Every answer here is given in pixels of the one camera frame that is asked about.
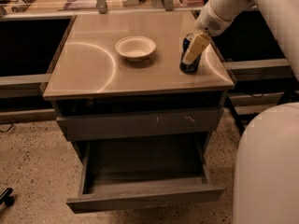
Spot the white paper bowl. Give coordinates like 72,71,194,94
115,36,156,62

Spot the blue pepsi can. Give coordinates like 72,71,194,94
179,33,205,74

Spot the grey drawer cabinet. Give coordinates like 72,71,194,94
42,10,235,215

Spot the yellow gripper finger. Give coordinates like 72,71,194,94
182,32,210,65

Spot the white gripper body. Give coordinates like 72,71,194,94
194,1,234,36

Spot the open grey middle drawer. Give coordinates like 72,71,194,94
66,133,224,214

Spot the closed grey top drawer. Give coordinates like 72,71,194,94
57,108,223,142

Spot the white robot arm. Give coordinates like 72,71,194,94
180,0,299,224

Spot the black chair caster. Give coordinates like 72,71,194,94
0,188,15,206

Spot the black stand leg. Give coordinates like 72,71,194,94
225,97,245,133

